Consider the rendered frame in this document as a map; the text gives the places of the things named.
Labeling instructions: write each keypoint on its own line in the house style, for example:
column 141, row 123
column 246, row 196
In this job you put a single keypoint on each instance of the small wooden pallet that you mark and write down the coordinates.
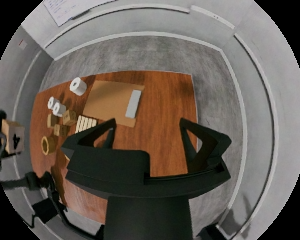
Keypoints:
column 88, row 123

